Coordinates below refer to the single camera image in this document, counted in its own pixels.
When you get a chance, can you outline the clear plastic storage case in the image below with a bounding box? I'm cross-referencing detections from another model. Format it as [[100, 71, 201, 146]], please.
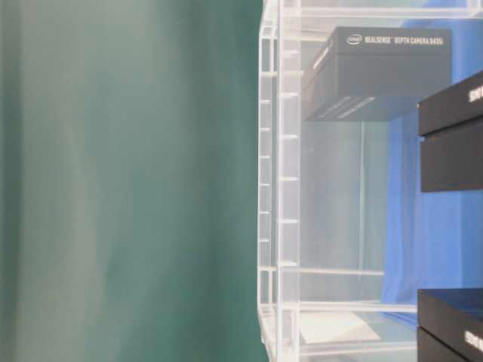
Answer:
[[257, 1, 482, 361]]

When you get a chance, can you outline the green table cloth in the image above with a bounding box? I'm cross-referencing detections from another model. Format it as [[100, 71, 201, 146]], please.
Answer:
[[1, 1, 267, 361]]

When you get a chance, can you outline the black realsense box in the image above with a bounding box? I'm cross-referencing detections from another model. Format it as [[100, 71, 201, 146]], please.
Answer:
[[418, 72, 482, 192], [301, 26, 453, 121], [417, 288, 482, 361]]

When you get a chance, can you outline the blue cloth liner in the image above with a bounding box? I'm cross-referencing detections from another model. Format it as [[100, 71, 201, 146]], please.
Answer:
[[380, 14, 483, 325]]

